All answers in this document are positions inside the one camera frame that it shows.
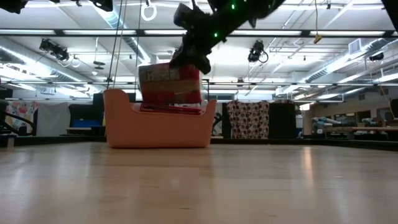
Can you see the red popcorn bag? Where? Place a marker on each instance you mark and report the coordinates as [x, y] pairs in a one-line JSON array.
[[168, 87], [171, 109]]

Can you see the overhead light bar frame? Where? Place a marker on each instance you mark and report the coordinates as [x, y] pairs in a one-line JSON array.
[[59, 32]]

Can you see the floral cloth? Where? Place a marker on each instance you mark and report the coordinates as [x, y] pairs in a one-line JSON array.
[[20, 112]]

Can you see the blue box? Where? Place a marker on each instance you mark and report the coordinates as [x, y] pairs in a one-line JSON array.
[[86, 124]]

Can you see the orange plastic basket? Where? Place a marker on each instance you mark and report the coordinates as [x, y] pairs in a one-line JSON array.
[[155, 130]]

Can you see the polka-dot cloth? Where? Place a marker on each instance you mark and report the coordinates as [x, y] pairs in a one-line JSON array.
[[248, 121]]

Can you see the thin black overhead crossbar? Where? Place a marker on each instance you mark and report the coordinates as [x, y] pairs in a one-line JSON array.
[[280, 84]]

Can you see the cluttered wooden workbench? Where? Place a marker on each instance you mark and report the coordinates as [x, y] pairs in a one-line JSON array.
[[357, 128]]

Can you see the white cloth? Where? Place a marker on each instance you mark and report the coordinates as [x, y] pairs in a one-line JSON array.
[[53, 119]]

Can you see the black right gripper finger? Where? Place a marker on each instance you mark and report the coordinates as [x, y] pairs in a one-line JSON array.
[[200, 65], [178, 57]]

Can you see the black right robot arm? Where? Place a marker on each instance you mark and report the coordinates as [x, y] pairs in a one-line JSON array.
[[248, 12]]

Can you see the black ceiling mounted camera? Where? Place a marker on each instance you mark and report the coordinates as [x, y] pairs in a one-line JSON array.
[[54, 49], [376, 56], [256, 51]]

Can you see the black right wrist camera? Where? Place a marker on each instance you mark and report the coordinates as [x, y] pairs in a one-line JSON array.
[[188, 15]]

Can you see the black upright panel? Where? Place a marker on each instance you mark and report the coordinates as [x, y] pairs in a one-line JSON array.
[[281, 121], [84, 110]]

